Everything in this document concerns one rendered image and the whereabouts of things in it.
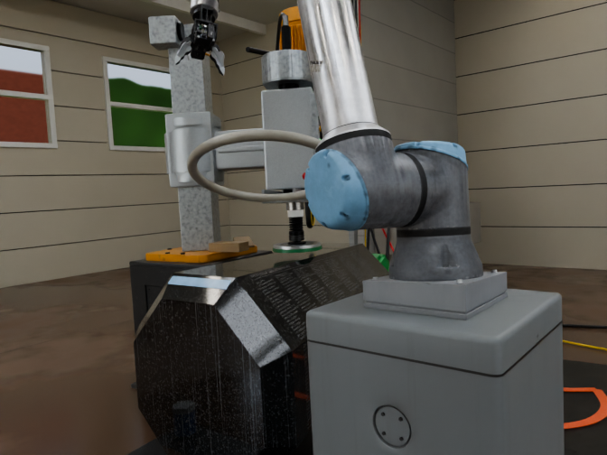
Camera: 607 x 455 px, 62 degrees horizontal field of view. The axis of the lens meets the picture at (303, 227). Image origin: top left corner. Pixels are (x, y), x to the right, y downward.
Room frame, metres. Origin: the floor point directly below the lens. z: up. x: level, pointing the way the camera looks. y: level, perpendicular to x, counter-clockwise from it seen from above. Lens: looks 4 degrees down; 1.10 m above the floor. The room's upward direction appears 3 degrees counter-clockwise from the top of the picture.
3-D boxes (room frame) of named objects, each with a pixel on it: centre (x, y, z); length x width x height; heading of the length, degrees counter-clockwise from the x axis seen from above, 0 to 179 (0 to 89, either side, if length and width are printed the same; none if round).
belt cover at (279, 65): (2.60, -0.01, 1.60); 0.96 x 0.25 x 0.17; 174
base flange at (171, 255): (3.00, 0.60, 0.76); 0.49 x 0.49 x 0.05; 57
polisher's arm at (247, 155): (2.98, 0.41, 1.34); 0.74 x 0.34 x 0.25; 82
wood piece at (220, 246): (2.82, 0.42, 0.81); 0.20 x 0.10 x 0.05; 65
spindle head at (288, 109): (2.34, 0.02, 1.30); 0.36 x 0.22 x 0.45; 174
